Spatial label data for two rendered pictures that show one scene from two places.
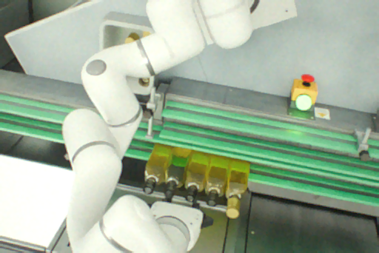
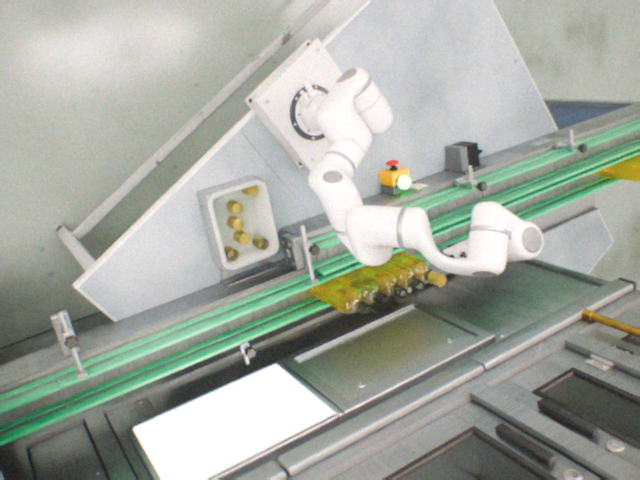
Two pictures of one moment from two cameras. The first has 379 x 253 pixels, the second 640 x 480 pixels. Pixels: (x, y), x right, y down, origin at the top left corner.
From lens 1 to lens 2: 1.04 m
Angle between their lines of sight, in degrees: 33
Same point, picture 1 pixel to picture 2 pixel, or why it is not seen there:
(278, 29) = not seen: hidden behind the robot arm
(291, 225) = (460, 291)
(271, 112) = (388, 202)
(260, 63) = not seen: hidden behind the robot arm
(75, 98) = (205, 301)
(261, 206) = (423, 296)
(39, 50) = (126, 281)
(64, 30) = (151, 239)
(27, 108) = (171, 336)
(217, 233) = (430, 320)
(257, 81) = not seen: hidden behind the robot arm
